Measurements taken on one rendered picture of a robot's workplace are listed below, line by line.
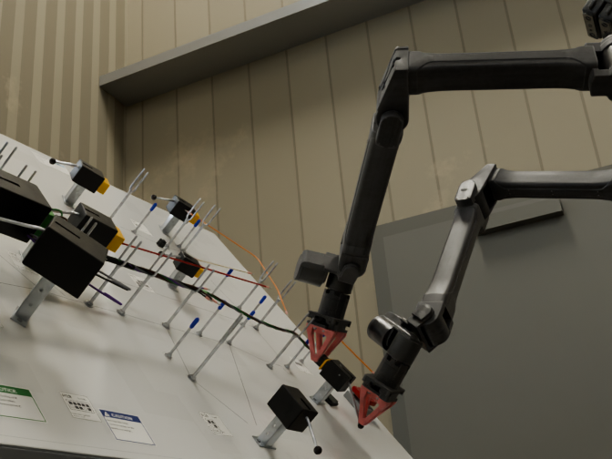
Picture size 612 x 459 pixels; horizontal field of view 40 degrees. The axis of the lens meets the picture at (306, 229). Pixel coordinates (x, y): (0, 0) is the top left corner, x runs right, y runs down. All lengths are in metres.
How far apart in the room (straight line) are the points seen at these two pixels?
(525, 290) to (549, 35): 1.17
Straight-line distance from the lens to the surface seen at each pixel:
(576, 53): 1.46
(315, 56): 4.24
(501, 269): 3.41
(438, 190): 3.66
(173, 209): 2.06
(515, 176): 1.99
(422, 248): 3.53
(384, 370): 1.71
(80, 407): 1.14
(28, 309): 1.23
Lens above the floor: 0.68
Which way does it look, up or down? 24 degrees up
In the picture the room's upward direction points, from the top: 5 degrees counter-clockwise
